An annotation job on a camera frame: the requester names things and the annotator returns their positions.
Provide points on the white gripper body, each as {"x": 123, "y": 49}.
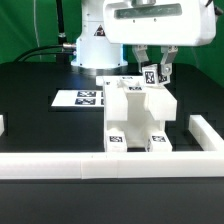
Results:
{"x": 164, "y": 23}

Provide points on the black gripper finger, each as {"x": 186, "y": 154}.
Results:
{"x": 140, "y": 53}
{"x": 169, "y": 54}

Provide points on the white tagged nut cube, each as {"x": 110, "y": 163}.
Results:
{"x": 152, "y": 77}

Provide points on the white chair seat part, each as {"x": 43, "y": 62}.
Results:
{"x": 126, "y": 122}

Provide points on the white small chair post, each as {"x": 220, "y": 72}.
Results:
{"x": 115, "y": 141}

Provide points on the white chair backrest part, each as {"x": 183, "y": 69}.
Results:
{"x": 128, "y": 95}

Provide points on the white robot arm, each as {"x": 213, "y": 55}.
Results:
{"x": 93, "y": 49}

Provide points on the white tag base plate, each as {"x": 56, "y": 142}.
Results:
{"x": 78, "y": 98}

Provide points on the white U-shaped fence frame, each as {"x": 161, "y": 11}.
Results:
{"x": 53, "y": 165}

